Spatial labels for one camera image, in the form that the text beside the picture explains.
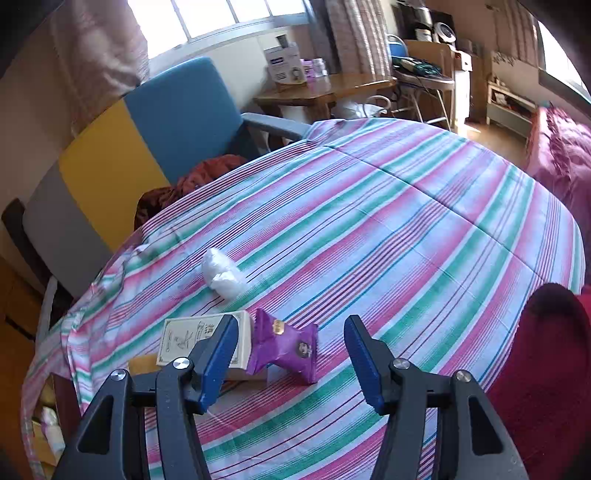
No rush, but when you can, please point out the white plastic bag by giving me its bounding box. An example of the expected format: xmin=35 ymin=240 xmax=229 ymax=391
xmin=332 ymin=95 xmax=393 ymax=122

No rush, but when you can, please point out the beige curtain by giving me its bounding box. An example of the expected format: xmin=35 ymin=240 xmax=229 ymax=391
xmin=494 ymin=0 xmax=541 ymax=64

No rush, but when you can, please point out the dark chair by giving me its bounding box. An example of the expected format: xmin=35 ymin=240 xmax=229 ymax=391
xmin=0 ymin=198 xmax=52 ymax=283

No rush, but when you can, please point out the grey yellow blue armchair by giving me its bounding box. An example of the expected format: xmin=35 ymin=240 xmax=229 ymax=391
xmin=21 ymin=56 xmax=313 ymax=301

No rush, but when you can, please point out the white plastic bag ball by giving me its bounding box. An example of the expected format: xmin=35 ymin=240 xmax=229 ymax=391
xmin=201 ymin=248 xmax=253 ymax=301

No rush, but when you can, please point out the low white shelf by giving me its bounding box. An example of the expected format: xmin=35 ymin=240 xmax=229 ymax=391
xmin=487 ymin=80 xmax=539 ymax=139

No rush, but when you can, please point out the barred window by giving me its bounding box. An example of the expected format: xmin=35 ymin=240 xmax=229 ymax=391
xmin=127 ymin=0 xmax=308 ymax=62

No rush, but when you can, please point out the beige paper box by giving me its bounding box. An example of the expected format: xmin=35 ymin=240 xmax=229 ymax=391
xmin=156 ymin=311 xmax=254 ymax=371

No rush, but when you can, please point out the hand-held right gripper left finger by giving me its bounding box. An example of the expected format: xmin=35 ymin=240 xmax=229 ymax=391
xmin=53 ymin=314 xmax=239 ymax=480

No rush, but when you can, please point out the white carton with blue print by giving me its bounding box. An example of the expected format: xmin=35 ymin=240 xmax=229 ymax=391
xmin=264 ymin=34 xmax=309 ymax=86

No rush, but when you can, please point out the black silver appliance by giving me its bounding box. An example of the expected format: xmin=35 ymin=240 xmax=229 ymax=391
xmin=399 ymin=4 xmax=456 ymax=45

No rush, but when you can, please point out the light wooden cabinet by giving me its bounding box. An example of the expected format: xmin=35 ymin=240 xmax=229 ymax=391
xmin=406 ymin=41 xmax=481 ymax=125

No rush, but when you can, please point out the dark red cloth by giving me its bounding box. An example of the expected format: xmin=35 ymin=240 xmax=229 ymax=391
xmin=134 ymin=154 xmax=250 ymax=232

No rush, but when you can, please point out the person's red garment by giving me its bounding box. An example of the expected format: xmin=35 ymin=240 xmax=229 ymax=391
xmin=487 ymin=282 xmax=591 ymax=480

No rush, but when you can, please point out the pink bed blanket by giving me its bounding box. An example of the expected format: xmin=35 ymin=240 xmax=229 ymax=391
xmin=526 ymin=104 xmax=591 ymax=219

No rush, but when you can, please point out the striped tablecloth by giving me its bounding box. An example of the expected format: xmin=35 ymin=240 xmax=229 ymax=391
xmin=21 ymin=117 xmax=587 ymax=480

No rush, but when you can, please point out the white folding table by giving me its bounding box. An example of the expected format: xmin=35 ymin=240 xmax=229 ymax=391
xmin=392 ymin=55 xmax=458 ymax=133

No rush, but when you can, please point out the wooden side table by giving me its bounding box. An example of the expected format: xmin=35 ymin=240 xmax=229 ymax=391
xmin=253 ymin=74 xmax=399 ymax=123

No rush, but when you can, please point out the pink curtain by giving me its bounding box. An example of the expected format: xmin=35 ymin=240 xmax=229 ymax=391
xmin=50 ymin=0 xmax=151 ymax=131

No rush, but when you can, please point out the bright window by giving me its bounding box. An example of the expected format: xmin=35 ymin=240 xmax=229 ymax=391
xmin=538 ymin=18 xmax=591 ymax=99

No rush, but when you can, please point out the purple snack packet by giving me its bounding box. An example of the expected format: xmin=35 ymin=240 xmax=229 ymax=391
xmin=247 ymin=308 xmax=319 ymax=385

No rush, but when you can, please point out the checked curtain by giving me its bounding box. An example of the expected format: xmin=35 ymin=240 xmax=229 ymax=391
xmin=323 ymin=0 xmax=394 ymax=77

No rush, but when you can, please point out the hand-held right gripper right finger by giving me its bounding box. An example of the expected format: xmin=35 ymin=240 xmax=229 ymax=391
xmin=344 ymin=315 xmax=530 ymax=480

